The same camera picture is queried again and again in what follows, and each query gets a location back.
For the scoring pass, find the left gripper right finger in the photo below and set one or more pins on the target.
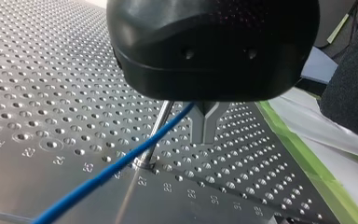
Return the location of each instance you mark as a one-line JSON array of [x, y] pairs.
[[211, 130]]

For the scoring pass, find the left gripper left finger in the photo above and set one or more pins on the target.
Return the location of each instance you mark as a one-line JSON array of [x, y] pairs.
[[198, 130]]

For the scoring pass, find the grey board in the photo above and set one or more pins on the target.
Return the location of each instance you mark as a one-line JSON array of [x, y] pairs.
[[318, 67]]

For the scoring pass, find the dark grey upholstered furniture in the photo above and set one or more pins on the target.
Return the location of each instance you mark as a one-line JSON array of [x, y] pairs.
[[354, 84]]

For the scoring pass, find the metal post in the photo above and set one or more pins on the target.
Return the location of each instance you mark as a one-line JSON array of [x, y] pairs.
[[160, 123]]

